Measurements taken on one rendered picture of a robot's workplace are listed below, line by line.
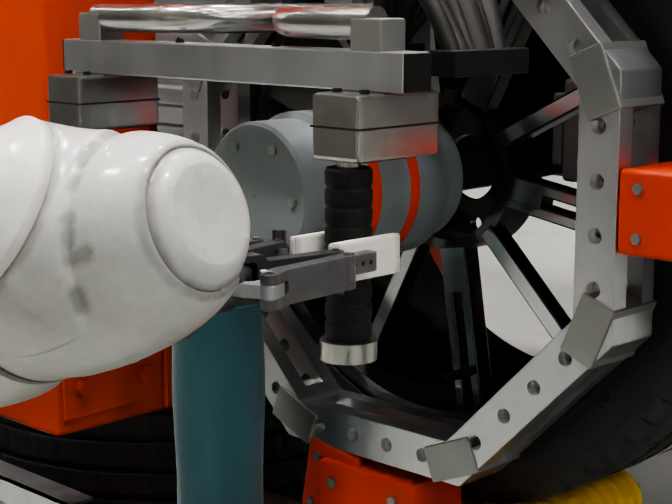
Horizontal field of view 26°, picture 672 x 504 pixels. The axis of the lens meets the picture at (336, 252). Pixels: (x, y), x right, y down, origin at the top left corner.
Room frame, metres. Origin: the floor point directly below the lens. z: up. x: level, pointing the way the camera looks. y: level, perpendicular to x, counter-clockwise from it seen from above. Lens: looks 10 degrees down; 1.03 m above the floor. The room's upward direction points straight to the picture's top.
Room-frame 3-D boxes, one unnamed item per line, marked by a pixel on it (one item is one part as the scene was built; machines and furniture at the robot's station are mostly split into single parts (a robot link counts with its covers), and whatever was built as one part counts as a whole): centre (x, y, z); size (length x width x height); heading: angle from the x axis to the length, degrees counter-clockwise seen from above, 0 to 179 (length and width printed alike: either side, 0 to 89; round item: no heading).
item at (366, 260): (1.03, -0.02, 0.83); 0.05 x 0.03 x 0.01; 135
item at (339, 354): (1.07, -0.01, 0.83); 0.04 x 0.04 x 0.16
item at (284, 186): (1.31, 0.00, 0.85); 0.21 x 0.14 x 0.14; 136
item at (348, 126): (1.10, -0.03, 0.93); 0.09 x 0.05 x 0.05; 136
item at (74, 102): (1.33, 0.21, 0.93); 0.09 x 0.05 x 0.05; 136
